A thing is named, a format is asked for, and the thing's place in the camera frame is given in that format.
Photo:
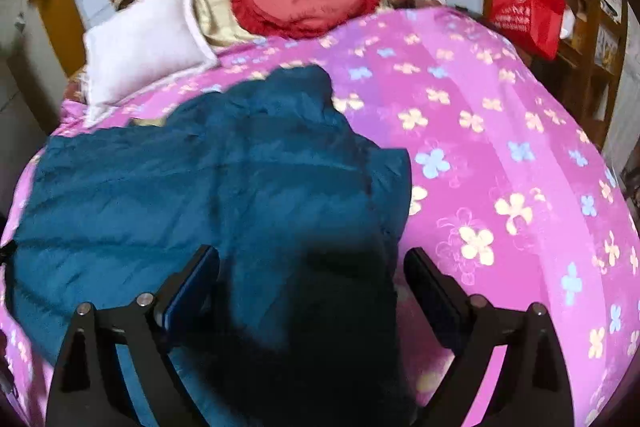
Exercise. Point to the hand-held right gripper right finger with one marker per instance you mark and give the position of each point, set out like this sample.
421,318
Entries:
431,292

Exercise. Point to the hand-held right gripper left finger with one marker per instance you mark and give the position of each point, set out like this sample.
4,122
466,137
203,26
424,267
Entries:
187,292

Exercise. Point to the teal blue jacket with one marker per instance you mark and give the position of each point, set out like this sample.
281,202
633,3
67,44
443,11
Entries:
225,207

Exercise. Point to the pink floral bedsheet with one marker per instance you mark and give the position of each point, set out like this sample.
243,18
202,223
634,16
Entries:
490,147

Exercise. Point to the white pillow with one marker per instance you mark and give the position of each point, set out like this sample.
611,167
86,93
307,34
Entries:
140,47

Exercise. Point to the red shopping bag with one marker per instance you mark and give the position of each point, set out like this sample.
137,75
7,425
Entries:
525,14

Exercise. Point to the wooden shelf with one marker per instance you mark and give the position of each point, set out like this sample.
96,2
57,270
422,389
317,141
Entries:
590,42

